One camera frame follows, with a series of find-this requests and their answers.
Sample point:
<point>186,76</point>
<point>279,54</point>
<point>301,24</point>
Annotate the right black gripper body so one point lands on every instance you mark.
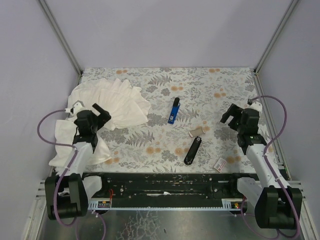
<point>236,117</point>

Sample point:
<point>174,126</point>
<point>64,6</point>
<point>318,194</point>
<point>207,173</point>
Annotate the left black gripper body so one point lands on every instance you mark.
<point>94,116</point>

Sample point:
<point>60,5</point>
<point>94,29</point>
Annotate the red white staple box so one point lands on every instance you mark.
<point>220,164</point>

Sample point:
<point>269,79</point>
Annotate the metal staple strip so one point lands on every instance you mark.
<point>198,131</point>

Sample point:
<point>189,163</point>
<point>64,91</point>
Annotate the black stapler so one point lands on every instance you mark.
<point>190,156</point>

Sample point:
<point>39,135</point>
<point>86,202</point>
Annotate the blue stapler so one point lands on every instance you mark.
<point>174,111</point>

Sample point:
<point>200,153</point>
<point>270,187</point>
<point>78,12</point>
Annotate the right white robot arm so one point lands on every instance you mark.
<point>276,204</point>

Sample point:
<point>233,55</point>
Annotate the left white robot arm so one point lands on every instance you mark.
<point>67,193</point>

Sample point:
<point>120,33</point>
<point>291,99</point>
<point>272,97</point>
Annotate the white cloth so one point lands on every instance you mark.
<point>124,103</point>

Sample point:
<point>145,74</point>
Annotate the floral tablecloth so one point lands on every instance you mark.
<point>205,93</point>

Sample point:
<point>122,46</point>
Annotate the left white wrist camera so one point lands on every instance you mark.
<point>76,107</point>

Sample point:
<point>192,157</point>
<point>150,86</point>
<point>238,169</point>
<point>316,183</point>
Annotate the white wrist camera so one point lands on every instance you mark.
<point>76,107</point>
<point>255,105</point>

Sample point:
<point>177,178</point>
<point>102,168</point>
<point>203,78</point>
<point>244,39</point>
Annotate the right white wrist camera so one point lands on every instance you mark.
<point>255,105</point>

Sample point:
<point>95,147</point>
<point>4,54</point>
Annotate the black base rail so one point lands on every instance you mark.
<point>172,185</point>

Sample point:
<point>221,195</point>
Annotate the left aluminium frame post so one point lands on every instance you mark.
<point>60,36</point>

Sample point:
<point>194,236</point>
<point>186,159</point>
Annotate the aluminium frame post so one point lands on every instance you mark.
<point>60,36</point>
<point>280,27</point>

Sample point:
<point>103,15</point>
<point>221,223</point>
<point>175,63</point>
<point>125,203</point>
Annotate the white slotted cable duct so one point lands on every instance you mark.
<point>165,204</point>

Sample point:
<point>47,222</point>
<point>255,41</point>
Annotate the right aluminium frame post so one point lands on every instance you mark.
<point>280,27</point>

